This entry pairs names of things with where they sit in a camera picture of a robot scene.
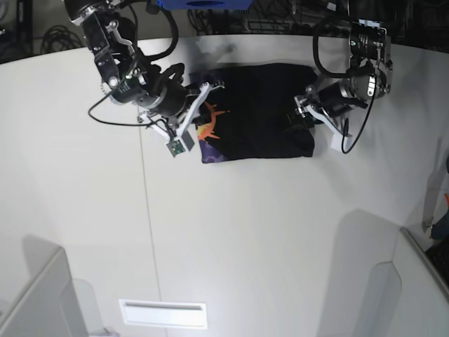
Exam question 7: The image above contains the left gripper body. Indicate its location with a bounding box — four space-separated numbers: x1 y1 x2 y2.
305 82 368 118

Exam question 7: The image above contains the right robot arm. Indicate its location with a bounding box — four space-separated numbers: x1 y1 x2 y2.
64 1 188 119

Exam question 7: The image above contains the blue box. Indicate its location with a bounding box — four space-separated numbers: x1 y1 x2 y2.
156 0 253 11

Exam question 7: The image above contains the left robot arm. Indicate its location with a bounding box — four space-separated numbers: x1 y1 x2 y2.
305 14 393 118

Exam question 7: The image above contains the black keyboard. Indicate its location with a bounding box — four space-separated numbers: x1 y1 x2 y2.
426 242 448 285

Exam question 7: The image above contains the black T-shirt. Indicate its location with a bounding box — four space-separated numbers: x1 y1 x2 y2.
190 63 317 164

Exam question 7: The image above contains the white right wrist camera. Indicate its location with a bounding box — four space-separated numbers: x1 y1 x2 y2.
138 80 225 157

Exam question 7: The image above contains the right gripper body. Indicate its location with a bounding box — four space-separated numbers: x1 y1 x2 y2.
136 79 187 118

